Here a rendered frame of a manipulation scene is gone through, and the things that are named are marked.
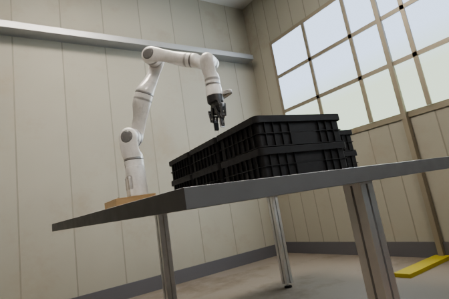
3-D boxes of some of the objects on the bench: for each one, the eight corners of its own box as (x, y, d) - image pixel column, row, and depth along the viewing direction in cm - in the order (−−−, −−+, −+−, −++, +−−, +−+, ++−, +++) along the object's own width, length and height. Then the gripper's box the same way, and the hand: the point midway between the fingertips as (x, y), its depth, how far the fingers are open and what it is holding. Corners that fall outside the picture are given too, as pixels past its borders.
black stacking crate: (223, 193, 137) (218, 163, 139) (194, 199, 163) (190, 174, 165) (302, 182, 156) (296, 155, 159) (264, 189, 182) (260, 167, 184)
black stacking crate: (194, 199, 163) (190, 174, 165) (172, 204, 188) (170, 182, 191) (264, 189, 182) (260, 167, 184) (236, 195, 207) (233, 175, 210)
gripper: (200, 100, 165) (205, 133, 161) (214, 88, 152) (220, 124, 149) (214, 100, 168) (220, 133, 165) (229, 89, 156) (234, 124, 152)
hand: (219, 125), depth 157 cm, fingers open, 5 cm apart
